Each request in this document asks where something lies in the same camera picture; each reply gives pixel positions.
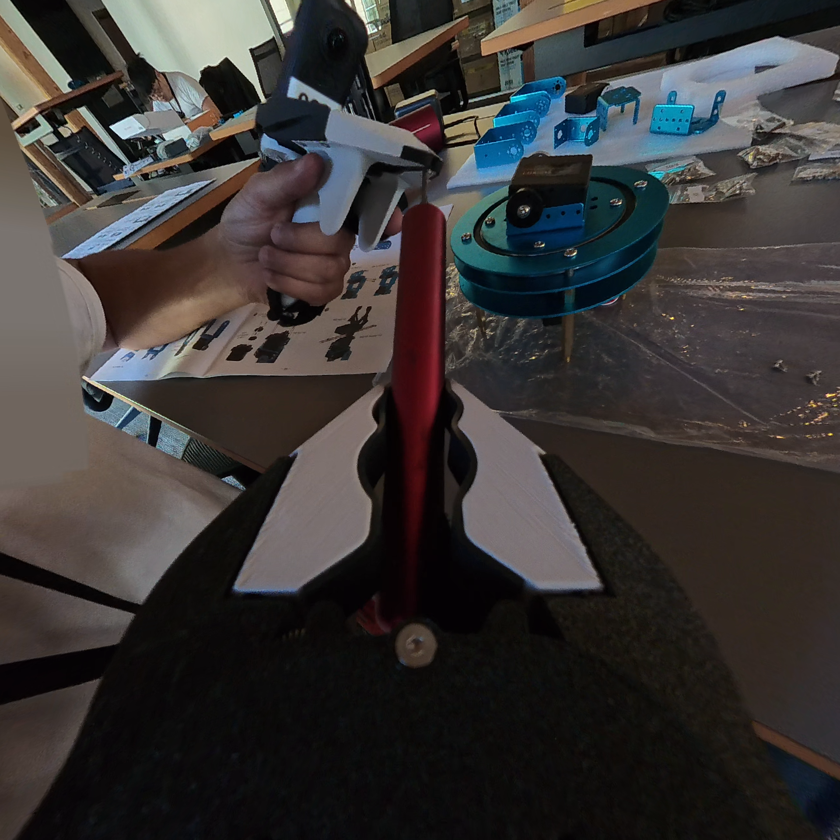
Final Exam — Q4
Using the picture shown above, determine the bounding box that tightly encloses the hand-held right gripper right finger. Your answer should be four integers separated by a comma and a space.
446, 384, 606, 619

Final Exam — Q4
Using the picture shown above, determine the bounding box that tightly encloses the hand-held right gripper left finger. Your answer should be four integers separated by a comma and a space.
231, 384, 401, 616

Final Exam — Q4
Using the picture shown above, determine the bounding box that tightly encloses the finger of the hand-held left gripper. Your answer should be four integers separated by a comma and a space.
328, 112, 443, 175

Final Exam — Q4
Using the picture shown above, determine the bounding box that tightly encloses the red screwdriver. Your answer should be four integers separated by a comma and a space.
357, 167, 454, 634

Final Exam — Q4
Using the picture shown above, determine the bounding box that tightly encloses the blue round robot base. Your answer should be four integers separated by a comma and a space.
449, 154, 670, 365

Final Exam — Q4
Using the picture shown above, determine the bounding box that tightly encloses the person's left forearm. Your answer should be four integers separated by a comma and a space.
77, 246, 263, 352

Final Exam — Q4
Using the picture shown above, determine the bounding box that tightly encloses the background wooden desk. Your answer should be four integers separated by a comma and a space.
481, 0, 664, 56
364, 16, 470, 89

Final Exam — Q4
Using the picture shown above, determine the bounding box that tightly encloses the neighbouring grey desk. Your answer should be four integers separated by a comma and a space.
49, 157, 263, 253

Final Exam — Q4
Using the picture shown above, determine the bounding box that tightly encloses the dark grey desk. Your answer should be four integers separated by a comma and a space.
49, 26, 840, 769

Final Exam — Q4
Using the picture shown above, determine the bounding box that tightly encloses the person's left hand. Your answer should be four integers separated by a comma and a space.
220, 157, 404, 308

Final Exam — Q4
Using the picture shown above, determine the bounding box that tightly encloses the red metal cylinder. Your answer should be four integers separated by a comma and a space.
390, 101, 447, 148

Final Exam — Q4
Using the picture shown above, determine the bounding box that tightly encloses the printed instruction manual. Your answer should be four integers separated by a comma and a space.
88, 203, 454, 382

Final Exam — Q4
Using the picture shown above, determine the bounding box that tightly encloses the black servo motor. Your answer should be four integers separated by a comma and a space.
564, 82, 611, 116

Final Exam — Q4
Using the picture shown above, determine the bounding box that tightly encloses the printed paper sheet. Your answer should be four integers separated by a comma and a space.
62, 178, 217, 260

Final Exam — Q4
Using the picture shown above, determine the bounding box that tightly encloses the large clear plastic bag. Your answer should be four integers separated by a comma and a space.
446, 243, 840, 470

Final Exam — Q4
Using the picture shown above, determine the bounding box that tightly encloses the white foam sheet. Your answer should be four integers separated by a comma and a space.
446, 66, 762, 191

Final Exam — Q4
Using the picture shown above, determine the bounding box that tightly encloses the white shirt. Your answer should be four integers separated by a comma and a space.
0, 256, 293, 840

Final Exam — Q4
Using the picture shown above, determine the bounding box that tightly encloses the group of small screw bags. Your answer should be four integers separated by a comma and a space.
646, 115, 840, 204

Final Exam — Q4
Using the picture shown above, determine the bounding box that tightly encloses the large blue U bracket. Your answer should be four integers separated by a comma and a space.
472, 121, 526, 168
492, 101, 542, 132
512, 77, 567, 106

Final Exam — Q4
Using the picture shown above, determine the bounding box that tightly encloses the small blue angle bracket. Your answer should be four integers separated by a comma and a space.
553, 117, 599, 151

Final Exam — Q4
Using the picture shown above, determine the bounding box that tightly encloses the blue claw-shaped bracket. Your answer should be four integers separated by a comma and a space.
597, 85, 643, 127

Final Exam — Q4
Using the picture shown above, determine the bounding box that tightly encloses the black neck strap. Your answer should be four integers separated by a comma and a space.
0, 551, 142, 706

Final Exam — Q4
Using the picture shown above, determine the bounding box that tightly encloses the blue perforated U bracket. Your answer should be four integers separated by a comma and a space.
650, 92, 728, 137

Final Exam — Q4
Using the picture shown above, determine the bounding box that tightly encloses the white foam ring block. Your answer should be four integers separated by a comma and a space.
659, 33, 831, 99

